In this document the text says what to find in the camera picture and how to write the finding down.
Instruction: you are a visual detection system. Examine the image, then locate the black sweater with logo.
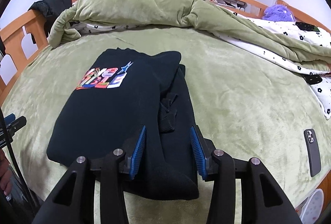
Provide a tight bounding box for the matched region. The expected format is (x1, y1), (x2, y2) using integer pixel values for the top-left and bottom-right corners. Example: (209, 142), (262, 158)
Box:
(47, 48), (199, 200)

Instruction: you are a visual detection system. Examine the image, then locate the left hand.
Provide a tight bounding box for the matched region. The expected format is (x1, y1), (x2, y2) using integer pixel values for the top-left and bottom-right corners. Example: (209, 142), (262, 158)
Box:
(0, 149), (12, 196)

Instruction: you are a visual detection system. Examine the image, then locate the white star-patterned basket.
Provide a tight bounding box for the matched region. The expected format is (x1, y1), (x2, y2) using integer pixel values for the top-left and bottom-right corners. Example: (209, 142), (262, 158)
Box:
(296, 189), (324, 224)

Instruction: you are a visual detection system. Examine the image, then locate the grey cased smartphone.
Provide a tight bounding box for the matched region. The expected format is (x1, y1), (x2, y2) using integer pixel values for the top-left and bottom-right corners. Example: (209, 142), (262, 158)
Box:
(303, 129), (321, 177)

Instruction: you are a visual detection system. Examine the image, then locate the green plush bed sheet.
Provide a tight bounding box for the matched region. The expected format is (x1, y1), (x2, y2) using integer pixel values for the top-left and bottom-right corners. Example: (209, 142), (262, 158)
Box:
(1, 25), (331, 224)

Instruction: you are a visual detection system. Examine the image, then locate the black jacket on headboard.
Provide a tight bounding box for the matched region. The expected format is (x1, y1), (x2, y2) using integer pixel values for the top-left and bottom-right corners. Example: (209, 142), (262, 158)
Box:
(29, 0), (72, 37)

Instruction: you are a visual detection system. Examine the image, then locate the green flower-lined quilt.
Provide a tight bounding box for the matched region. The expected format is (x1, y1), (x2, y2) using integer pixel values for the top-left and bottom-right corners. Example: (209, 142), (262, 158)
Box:
(48, 0), (330, 119)

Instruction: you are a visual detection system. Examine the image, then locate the purple plush toy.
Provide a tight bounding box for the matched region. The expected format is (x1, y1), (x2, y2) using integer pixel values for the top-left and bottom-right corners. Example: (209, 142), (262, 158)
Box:
(262, 4), (295, 22)

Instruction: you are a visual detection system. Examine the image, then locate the black cable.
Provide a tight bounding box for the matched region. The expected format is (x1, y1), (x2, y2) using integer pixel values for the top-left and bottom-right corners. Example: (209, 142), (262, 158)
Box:
(0, 105), (39, 214)

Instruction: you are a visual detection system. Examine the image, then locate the wooden bed frame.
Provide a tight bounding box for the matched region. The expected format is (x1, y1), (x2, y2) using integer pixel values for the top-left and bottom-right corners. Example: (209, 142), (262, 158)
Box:
(0, 0), (331, 198)

